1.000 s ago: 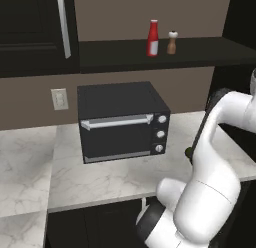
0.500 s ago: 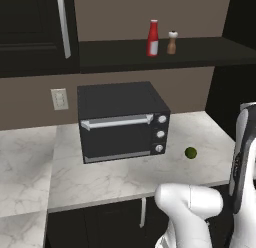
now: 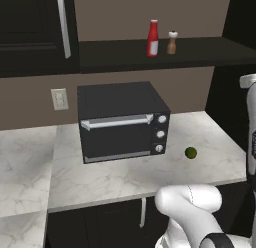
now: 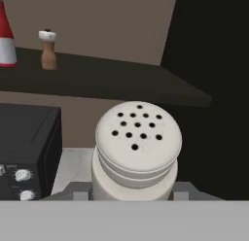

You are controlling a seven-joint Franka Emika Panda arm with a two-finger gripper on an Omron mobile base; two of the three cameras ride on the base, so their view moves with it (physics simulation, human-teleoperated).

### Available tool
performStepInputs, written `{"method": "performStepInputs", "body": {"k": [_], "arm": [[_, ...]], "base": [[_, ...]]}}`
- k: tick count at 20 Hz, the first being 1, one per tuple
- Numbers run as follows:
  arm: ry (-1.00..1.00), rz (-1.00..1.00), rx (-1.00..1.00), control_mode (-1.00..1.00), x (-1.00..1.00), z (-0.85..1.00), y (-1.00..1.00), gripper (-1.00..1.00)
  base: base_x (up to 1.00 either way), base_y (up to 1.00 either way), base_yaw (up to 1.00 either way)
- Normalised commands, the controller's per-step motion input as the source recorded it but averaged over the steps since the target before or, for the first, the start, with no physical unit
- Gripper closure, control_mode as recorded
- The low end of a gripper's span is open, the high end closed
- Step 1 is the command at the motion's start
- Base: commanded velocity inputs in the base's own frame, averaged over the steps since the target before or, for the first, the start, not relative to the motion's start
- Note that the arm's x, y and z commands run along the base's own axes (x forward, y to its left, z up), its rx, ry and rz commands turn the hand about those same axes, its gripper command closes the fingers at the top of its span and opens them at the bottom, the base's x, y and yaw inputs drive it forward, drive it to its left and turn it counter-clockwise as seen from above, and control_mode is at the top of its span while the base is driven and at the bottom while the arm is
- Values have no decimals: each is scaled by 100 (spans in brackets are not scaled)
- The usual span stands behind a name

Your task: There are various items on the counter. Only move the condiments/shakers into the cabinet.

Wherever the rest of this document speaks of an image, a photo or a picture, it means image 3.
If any silver upper cabinet handle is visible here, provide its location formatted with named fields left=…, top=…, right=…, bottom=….
left=55, top=0, right=72, bottom=60

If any green lime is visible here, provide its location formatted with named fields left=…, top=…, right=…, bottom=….
left=184, top=146, right=198, bottom=160

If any silver toaster oven handle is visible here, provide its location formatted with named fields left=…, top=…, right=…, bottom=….
left=80, top=113, right=155, bottom=131

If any silver lower cabinet handle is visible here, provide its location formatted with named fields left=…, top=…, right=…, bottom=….
left=139, top=197, right=148, bottom=229

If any black upper cabinet door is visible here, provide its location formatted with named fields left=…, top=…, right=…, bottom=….
left=0, top=0, right=81, bottom=79

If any black open cabinet shelf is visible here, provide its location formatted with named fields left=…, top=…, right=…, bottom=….
left=78, top=36, right=256, bottom=75

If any black toaster oven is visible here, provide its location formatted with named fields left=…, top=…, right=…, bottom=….
left=76, top=80, right=172, bottom=165

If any white wall outlet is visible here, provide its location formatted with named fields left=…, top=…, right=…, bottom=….
left=50, top=87, right=70, bottom=112

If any red ketchup bottle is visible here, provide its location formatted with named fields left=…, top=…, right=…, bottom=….
left=145, top=19, right=160, bottom=58

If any black cabinet door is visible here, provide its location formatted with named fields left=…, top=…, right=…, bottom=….
left=0, top=0, right=81, bottom=79
left=45, top=197, right=168, bottom=248

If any black tall side cabinet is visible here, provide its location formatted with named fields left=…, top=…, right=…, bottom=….
left=204, top=0, right=256, bottom=152

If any silver cabinet handle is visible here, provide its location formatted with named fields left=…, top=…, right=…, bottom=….
left=139, top=197, right=148, bottom=229
left=55, top=0, right=72, bottom=60

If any brown pepper shaker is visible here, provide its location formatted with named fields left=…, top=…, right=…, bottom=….
left=166, top=30, right=179, bottom=56

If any black lower cabinet door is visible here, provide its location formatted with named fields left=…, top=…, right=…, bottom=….
left=45, top=197, right=168, bottom=248

